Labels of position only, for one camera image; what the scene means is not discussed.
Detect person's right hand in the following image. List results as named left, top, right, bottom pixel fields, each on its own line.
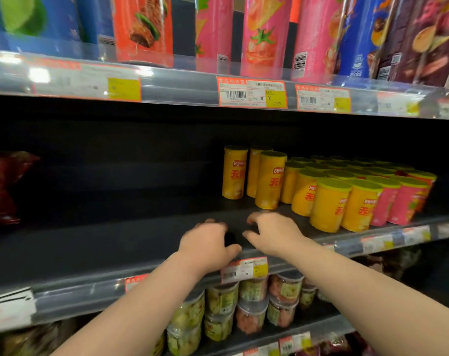
left=242, top=211, right=310, bottom=260

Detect person's left hand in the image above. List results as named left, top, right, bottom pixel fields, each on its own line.
left=178, top=218, right=243, bottom=279

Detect person's left forearm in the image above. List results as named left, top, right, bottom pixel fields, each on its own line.
left=50, top=252, right=215, bottom=356

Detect person's right forearm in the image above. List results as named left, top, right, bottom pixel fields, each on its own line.
left=284, top=235, right=449, bottom=356

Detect orange-bordered price label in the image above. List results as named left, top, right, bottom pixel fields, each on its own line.
left=216, top=76, right=288, bottom=110
left=295, top=84, right=352, bottom=114
left=279, top=332, right=313, bottom=355
left=220, top=256, right=269, bottom=285
left=31, top=62, right=142, bottom=103
left=124, top=273, right=150, bottom=293

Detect group of clear snack jars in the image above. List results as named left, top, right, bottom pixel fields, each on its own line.
left=152, top=272, right=330, bottom=356

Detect group of yellow chip canisters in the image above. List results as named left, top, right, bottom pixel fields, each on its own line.
left=222, top=145, right=418, bottom=234

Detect grey shelf with labels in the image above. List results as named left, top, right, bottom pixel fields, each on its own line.
left=195, top=313, right=356, bottom=356

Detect dark grey shelf board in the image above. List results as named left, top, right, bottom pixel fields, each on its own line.
left=0, top=189, right=449, bottom=336

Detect small pink chip canister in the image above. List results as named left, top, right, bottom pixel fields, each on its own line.
left=388, top=176, right=429, bottom=226
left=370, top=176, right=402, bottom=227
left=408, top=170, right=438, bottom=214

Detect dark snack packets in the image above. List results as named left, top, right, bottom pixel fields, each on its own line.
left=356, top=246, right=422, bottom=280

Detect tall pink chip canister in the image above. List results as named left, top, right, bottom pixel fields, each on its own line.
left=240, top=0, right=294, bottom=80
left=291, top=0, right=347, bottom=84
left=194, top=0, right=235, bottom=74

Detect white paper shelf label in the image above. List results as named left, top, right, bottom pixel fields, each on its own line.
left=0, top=286, right=37, bottom=333

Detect orange-red chip canister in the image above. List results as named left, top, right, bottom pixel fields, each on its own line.
left=110, top=0, right=174, bottom=68

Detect red snack bag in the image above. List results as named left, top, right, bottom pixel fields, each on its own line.
left=0, top=151, right=41, bottom=226

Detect dark purple chip canister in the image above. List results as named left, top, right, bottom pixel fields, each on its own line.
left=372, top=0, right=418, bottom=82
left=390, top=0, right=449, bottom=89

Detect plain blue chip canister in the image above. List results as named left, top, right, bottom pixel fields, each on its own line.
left=76, top=0, right=116, bottom=60

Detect blue lime chip canister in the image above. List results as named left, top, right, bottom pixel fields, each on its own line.
left=0, top=0, right=82, bottom=58

